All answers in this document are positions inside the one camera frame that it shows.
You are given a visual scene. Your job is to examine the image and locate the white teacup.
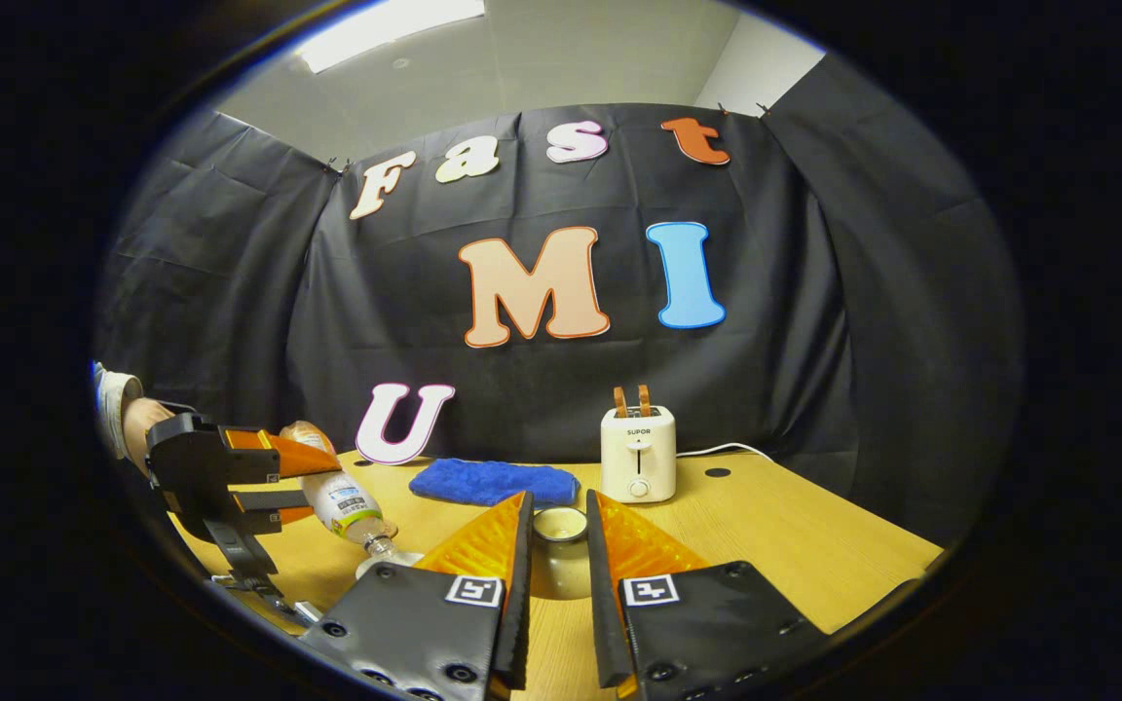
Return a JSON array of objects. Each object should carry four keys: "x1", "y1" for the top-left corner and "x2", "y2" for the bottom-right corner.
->
[{"x1": 356, "y1": 551, "x2": 426, "y2": 581}]

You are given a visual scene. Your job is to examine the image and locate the black backdrop cloth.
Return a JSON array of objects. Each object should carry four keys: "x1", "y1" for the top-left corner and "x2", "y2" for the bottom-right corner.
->
[{"x1": 93, "y1": 54, "x2": 1025, "y2": 546}]

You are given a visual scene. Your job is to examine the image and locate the white toaster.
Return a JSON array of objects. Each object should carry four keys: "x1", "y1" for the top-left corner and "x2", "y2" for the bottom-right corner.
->
[{"x1": 601, "y1": 405, "x2": 678, "y2": 504}]

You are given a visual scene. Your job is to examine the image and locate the clear orange drink water bottle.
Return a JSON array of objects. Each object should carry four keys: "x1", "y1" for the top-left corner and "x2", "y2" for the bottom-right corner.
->
[{"x1": 280, "y1": 420, "x2": 401, "y2": 564}]

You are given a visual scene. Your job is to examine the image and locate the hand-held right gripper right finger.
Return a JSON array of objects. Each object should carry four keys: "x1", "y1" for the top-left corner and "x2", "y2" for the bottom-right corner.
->
[{"x1": 585, "y1": 490, "x2": 830, "y2": 701}]

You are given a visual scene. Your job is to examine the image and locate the white toaster cable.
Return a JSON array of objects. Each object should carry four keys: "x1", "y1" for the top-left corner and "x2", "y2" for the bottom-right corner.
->
[{"x1": 675, "y1": 443, "x2": 774, "y2": 462}]

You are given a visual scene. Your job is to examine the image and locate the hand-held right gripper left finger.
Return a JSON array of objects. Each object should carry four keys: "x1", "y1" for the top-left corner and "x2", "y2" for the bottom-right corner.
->
[{"x1": 303, "y1": 490, "x2": 535, "y2": 701}]

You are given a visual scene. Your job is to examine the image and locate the blue towel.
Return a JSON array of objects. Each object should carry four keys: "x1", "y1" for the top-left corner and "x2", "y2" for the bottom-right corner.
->
[{"x1": 409, "y1": 459, "x2": 581, "y2": 507}]

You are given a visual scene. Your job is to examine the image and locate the ceiling light panel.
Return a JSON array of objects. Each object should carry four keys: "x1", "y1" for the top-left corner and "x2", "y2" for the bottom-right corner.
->
[{"x1": 293, "y1": 0, "x2": 486, "y2": 74}]

